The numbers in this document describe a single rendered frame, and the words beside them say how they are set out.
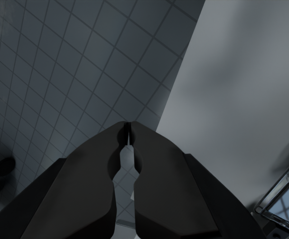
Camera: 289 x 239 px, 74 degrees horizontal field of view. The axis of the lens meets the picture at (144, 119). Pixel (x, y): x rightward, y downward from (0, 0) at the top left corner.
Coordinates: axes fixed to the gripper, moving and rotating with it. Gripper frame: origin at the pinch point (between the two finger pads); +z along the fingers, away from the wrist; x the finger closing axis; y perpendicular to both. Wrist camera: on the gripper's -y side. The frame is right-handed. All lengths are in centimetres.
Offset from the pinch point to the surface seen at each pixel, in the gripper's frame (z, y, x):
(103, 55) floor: 129, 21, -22
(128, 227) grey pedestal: 24, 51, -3
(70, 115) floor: 139, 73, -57
